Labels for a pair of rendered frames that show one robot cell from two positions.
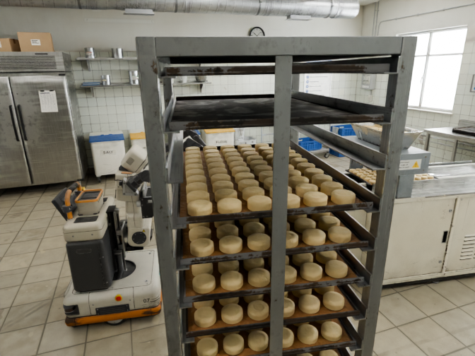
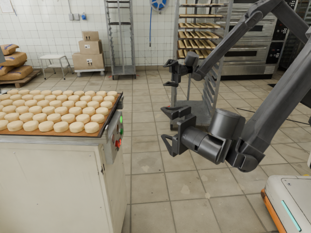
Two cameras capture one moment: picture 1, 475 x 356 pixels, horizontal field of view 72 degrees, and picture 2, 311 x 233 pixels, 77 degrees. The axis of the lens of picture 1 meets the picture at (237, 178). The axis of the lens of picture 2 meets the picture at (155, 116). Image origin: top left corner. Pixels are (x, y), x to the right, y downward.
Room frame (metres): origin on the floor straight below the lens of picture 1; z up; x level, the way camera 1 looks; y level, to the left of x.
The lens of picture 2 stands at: (3.17, 0.04, 1.29)
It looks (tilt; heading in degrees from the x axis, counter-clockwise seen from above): 29 degrees down; 193
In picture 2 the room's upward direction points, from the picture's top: straight up
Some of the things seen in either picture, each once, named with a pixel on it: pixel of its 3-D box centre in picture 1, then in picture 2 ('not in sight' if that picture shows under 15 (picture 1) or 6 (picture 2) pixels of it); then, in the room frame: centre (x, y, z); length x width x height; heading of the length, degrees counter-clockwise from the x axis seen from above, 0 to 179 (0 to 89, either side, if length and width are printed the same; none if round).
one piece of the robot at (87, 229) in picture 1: (99, 236); not in sight; (2.23, 1.05, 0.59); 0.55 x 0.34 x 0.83; 10
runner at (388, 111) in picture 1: (319, 101); not in sight; (0.93, -0.23, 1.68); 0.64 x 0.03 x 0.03; 9
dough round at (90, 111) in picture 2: not in sight; (89, 111); (2.53, -0.40, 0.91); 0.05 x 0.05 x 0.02
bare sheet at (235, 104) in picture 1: (249, 105); not in sight; (0.89, -0.04, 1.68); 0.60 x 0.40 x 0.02; 9
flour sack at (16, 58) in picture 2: not in sight; (9, 58); (0.10, -3.54, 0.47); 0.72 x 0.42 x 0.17; 24
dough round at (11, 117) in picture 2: not in sight; (12, 117); (2.64, -0.67, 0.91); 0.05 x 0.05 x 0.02
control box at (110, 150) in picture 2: not in sight; (114, 135); (2.48, -0.32, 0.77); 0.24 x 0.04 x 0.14; 10
